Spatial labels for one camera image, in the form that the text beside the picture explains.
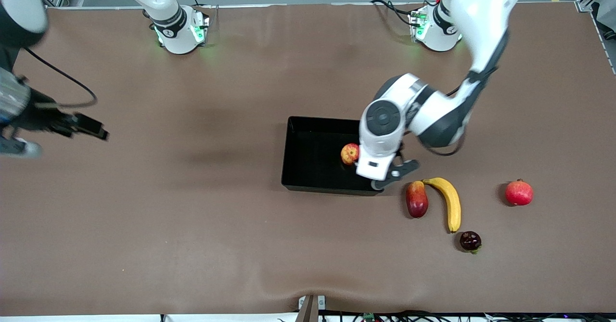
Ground red yellow apple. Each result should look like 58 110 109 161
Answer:
340 142 360 166

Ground yellow banana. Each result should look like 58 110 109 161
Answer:
423 177 462 233

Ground black plastic box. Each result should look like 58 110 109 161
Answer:
281 116 385 197

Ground red yellow mango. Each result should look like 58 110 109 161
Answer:
406 180 429 219

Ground dark purple mangosteen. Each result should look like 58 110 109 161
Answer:
459 231 482 254

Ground red pomegranate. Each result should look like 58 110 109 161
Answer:
505 179 534 206

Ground brown table cover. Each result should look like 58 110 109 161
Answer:
0 2 616 317

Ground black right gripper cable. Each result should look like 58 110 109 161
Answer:
23 47 99 109

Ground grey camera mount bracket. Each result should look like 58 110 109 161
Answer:
295 295 326 322

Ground black left arm base cables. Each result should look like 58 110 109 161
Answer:
370 0 425 28

